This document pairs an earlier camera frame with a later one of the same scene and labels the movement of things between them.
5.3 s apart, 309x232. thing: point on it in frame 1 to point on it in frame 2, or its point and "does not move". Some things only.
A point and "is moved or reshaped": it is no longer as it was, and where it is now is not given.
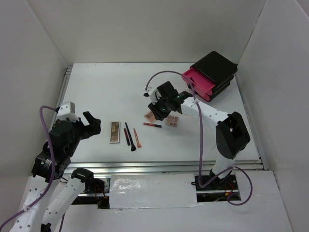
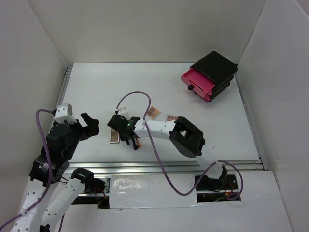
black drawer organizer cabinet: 217,68 does not move
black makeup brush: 133,147 is moved or reshaped
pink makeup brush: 138,144 does not move
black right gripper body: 161,108 to 123,137
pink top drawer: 198,81 does not move
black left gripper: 93,128 does not move
